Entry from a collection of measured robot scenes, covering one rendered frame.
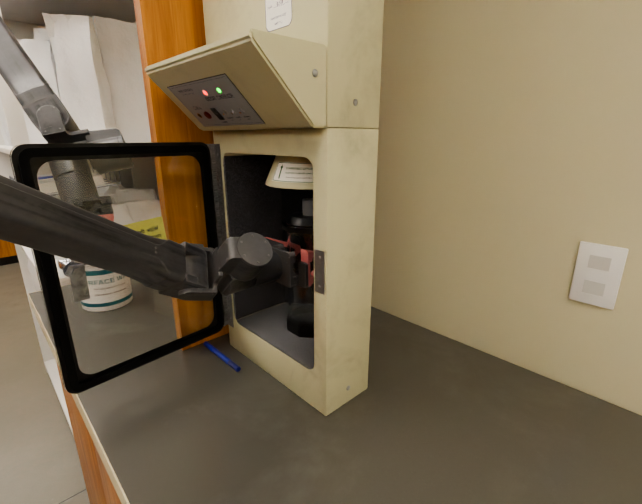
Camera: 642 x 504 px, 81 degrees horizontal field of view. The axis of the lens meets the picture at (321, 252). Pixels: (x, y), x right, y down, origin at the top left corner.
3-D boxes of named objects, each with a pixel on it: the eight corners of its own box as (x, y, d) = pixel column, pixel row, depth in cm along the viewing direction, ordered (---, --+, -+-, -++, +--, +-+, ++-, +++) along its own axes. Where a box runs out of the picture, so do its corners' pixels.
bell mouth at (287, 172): (316, 176, 81) (315, 150, 80) (380, 183, 69) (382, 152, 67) (246, 183, 70) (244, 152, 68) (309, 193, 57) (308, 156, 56)
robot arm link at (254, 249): (174, 251, 62) (175, 300, 58) (191, 214, 53) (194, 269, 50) (243, 256, 68) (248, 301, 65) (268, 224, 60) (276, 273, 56)
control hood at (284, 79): (211, 130, 73) (207, 74, 70) (328, 127, 50) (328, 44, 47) (151, 130, 65) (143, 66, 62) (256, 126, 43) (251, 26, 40)
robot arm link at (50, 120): (56, 135, 71) (33, 106, 63) (120, 123, 74) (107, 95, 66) (71, 191, 69) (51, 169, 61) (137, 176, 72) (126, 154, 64)
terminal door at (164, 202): (225, 329, 83) (209, 141, 71) (67, 398, 61) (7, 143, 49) (223, 328, 83) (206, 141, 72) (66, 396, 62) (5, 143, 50)
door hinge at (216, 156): (228, 323, 85) (213, 143, 73) (233, 327, 83) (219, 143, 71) (221, 325, 84) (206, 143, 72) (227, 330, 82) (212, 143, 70)
